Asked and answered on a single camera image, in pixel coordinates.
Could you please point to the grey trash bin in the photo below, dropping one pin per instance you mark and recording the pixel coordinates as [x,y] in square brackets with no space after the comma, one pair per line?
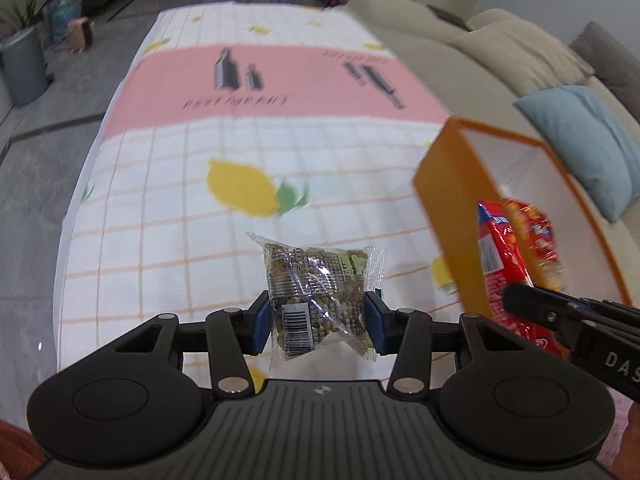
[23,66]

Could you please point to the grey patterned cushion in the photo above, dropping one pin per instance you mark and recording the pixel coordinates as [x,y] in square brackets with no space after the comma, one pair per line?
[615,66]

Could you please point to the small pink heater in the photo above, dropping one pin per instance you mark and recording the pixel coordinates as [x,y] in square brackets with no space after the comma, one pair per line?
[79,34]

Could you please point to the large red snack bag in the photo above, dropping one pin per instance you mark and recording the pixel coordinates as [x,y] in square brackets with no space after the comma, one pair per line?
[501,258]

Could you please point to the spiky potted plant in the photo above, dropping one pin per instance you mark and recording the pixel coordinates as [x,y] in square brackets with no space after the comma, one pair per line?
[17,17]

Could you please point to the light blue cushion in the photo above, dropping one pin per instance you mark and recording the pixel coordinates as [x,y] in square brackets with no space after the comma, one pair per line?
[591,141]

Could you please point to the beige sofa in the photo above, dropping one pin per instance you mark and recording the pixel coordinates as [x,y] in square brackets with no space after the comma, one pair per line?
[480,70]

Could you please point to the brown nut bar pack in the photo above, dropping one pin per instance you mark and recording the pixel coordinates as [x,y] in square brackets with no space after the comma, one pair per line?
[316,297]

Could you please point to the blue water jug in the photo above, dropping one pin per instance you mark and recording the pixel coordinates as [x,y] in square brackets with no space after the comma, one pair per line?
[61,12]

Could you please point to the beige sofa cushion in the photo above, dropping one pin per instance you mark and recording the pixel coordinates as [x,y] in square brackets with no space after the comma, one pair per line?
[521,54]

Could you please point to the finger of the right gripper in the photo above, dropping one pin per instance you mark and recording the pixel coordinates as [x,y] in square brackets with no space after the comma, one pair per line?
[562,314]

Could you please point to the pink white checkered tablecloth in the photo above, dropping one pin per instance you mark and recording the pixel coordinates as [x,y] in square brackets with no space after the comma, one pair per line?
[238,121]

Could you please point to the dark tablet on sofa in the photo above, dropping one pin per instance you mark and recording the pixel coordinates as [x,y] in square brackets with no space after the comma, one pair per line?
[449,17]

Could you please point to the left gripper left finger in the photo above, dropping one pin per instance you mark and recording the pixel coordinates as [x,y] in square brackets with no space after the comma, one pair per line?
[232,334]

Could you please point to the person right hand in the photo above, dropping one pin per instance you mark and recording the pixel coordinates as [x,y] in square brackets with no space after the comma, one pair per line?
[626,465]

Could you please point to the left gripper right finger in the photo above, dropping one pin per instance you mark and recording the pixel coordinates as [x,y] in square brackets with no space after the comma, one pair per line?
[406,335]

